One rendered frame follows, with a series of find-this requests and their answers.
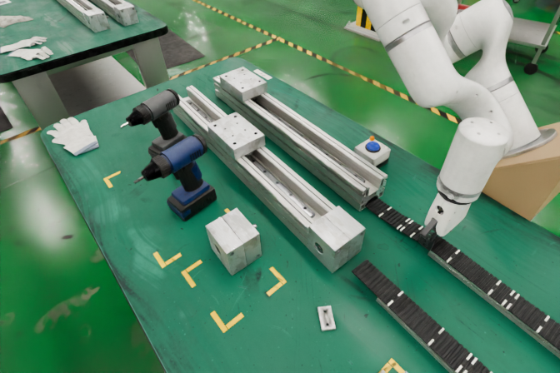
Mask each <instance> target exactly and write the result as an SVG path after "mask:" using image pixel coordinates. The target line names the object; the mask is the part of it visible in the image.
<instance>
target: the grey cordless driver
mask: <svg viewBox="0 0 560 373"><path fill-rule="evenodd" d="M179 104H180V98H179V95H178V94H177V93H176V92H175V91H174V90H172V89H171V88H169V89H167V90H164V91H163V92H160V93H158V94H157V95H156V96H154V97H151V98H149V99H148V100H146V101H145V102H142V103H141V104H140V105H138V106H136V107H135V108H133V110H132V113H131V114H130V115H129V116H128V117H127V118H126V121H127V122H126V123H125V124H123V125H121V126H120V127H121V128H123V127H125V126H126V125H129V126H130V127H134V126H136V125H140V124H143V125H146V124H148V123H149V122H150V121H152V124H153V125H154V127H156V128H157V129H158V130H159V132H160V134H161V136H160V137H158V138H156V139H155V140H153V141H152V145H151V146H150V147H149V148H148V153H149V155H151V157H152V158H154V157H155V156H157V155H160V153H161V152H163V151H165V150H167V149H168V148H169V147H172V146H173V145H175V144H177V143H179V142H180V141H182V140H184V139H185V138H187V136H185V135H183V133H181V132H179V131H178V130H177V124H176V122H175V121H174V118H173V115H172V113H171V112H170V110H172V109H173V108H175V107H176V106H177V105H179Z"/></svg>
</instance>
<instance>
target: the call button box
mask: <svg viewBox="0 0 560 373"><path fill-rule="evenodd" d="M369 139H370V138H369ZM369 139H368V140H366V141H365V142H363V143H361V144H359V145H358V146H356V147H355V149H354V152H355V153H356V154H358V155H359V156H360V157H362V158H363V159H364V160H366V161H367V162H369V163H371V164H372V165H374V166H375V167H376V168H378V169H379V168H381V167H383V166H384V165H386V164H387V163H388V158H389V155H390V151H391V149H390V148H388V147H386V146H385V145H383V144H382V143H381V142H378V141H377V140H375V139H374V141H370V140H369ZM368 142H377V143H378V144H379V145H380V148H379V150H377V151H370V150H368V149H367V143H368Z"/></svg>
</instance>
